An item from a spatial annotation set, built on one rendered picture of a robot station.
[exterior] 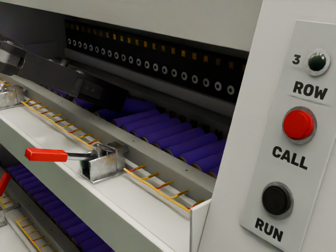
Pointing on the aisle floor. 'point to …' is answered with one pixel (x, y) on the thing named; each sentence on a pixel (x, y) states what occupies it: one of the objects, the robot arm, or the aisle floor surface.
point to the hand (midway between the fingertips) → (94, 90)
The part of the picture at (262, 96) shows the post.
